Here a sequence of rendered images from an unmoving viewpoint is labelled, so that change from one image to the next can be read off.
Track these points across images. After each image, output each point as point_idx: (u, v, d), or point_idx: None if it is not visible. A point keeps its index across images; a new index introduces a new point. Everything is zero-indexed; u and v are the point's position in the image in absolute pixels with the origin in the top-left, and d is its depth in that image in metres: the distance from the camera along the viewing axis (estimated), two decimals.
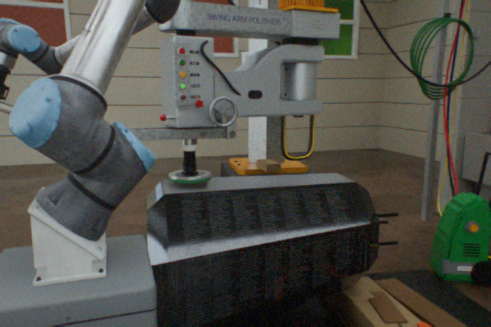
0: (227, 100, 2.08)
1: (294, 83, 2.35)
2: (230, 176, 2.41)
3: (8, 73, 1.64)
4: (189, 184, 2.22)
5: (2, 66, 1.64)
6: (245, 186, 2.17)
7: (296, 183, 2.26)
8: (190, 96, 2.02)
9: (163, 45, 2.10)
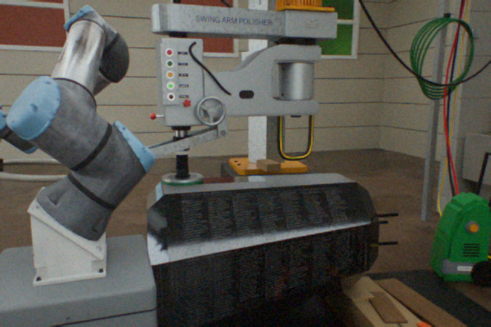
0: (215, 100, 2.13)
1: (291, 83, 2.35)
2: (230, 176, 2.41)
3: None
4: None
5: None
6: (245, 186, 2.17)
7: (296, 183, 2.26)
8: (178, 96, 2.09)
9: (156, 47, 2.19)
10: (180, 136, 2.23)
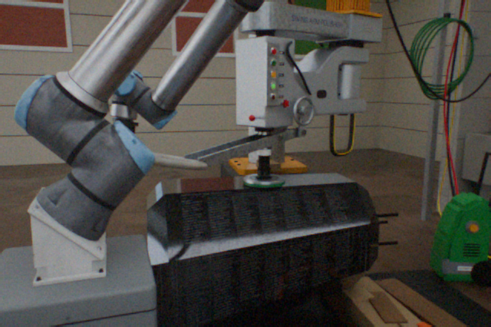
0: (307, 100, 2.14)
1: (349, 83, 2.49)
2: (230, 176, 2.41)
3: (137, 125, 1.53)
4: (189, 184, 2.22)
5: (130, 120, 1.52)
6: (245, 186, 2.17)
7: (296, 183, 2.26)
8: (278, 96, 2.05)
9: (242, 45, 2.09)
10: (267, 133, 2.17)
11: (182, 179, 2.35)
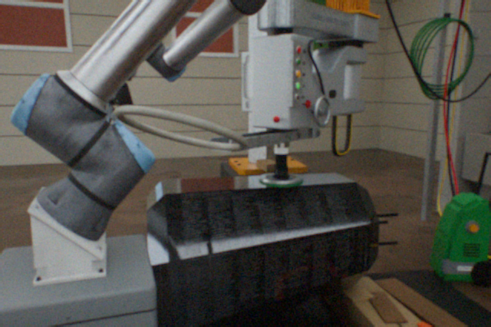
0: (325, 100, 2.10)
1: (349, 83, 2.49)
2: (230, 176, 2.41)
3: None
4: (189, 184, 2.22)
5: None
6: (245, 186, 2.17)
7: None
8: (301, 97, 1.98)
9: (261, 43, 1.99)
10: None
11: (182, 179, 2.35)
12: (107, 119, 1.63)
